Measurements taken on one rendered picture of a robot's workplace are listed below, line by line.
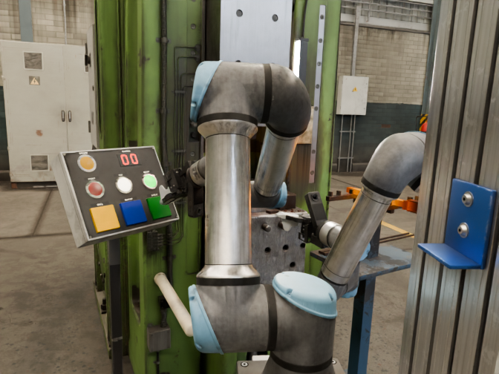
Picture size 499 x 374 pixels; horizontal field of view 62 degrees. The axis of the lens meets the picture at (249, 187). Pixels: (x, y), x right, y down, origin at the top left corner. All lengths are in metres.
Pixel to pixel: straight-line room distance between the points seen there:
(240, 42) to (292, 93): 0.88
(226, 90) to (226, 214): 0.22
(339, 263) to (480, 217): 0.60
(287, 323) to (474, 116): 0.43
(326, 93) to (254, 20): 0.54
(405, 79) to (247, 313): 9.26
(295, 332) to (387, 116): 8.93
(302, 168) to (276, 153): 1.04
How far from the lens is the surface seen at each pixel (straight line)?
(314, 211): 1.32
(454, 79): 0.59
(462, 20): 0.60
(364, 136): 9.28
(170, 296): 1.65
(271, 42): 1.72
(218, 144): 0.77
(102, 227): 1.31
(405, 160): 1.00
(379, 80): 9.40
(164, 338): 1.92
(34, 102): 6.89
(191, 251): 1.85
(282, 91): 0.80
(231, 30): 1.66
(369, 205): 1.01
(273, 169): 1.00
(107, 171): 1.39
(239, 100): 0.78
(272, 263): 1.79
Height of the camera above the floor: 1.36
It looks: 11 degrees down
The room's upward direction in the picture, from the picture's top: 2 degrees clockwise
